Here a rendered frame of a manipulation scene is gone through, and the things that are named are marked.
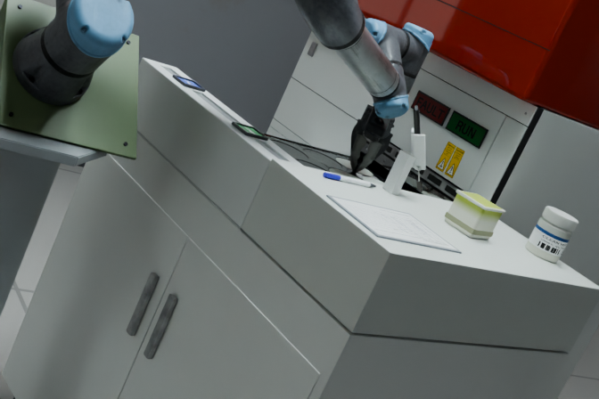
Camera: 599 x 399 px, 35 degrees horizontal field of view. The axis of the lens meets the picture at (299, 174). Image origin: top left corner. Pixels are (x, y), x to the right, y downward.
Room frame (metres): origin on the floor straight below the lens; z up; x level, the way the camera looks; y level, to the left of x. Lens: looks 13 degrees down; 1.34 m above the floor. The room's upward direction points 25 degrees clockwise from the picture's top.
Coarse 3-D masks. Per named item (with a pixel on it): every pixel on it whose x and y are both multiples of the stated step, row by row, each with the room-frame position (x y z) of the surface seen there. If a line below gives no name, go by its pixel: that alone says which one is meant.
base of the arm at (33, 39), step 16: (32, 32) 1.73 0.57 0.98; (16, 48) 1.70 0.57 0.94; (32, 48) 1.67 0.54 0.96; (16, 64) 1.68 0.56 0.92; (32, 64) 1.67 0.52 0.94; (48, 64) 1.65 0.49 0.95; (32, 80) 1.69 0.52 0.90; (48, 80) 1.67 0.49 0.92; (64, 80) 1.67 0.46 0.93; (80, 80) 1.69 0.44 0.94; (48, 96) 1.69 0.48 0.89; (64, 96) 1.70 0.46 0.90; (80, 96) 1.74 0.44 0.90
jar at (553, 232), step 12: (552, 216) 1.85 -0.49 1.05; (564, 216) 1.85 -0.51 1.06; (540, 228) 1.86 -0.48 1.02; (552, 228) 1.84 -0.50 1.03; (564, 228) 1.84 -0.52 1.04; (528, 240) 1.88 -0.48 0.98; (540, 240) 1.85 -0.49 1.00; (552, 240) 1.84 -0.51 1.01; (564, 240) 1.85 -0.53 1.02; (540, 252) 1.84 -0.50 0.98; (552, 252) 1.84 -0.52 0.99
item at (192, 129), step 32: (160, 64) 2.08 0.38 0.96; (160, 96) 1.97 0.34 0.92; (192, 96) 1.90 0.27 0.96; (160, 128) 1.94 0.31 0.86; (192, 128) 1.86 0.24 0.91; (224, 128) 1.79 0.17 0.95; (192, 160) 1.83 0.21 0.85; (224, 160) 1.76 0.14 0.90; (256, 160) 1.69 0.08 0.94; (288, 160) 1.72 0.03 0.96; (224, 192) 1.73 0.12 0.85; (256, 192) 1.66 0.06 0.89
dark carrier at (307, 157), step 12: (276, 144) 2.10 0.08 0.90; (288, 144) 2.15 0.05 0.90; (300, 156) 2.10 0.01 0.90; (312, 156) 2.15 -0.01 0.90; (324, 156) 2.21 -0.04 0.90; (336, 156) 2.27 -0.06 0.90; (324, 168) 2.08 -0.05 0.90; (336, 168) 2.13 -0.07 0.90; (348, 168) 2.19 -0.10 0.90; (384, 180) 2.24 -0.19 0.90
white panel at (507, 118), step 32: (320, 64) 2.61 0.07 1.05; (448, 64) 2.29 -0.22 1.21; (288, 96) 2.66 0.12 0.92; (320, 96) 2.57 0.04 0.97; (352, 96) 2.48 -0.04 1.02; (416, 96) 2.33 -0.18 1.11; (448, 96) 2.26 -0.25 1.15; (480, 96) 2.19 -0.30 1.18; (512, 96) 2.13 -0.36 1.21; (288, 128) 2.63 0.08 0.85; (320, 128) 2.53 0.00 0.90; (352, 128) 2.45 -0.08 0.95; (512, 128) 2.10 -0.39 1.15; (480, 160) 2.13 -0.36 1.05; (512, 160) 2.08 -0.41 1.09; (480, 192) 2.10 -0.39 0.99
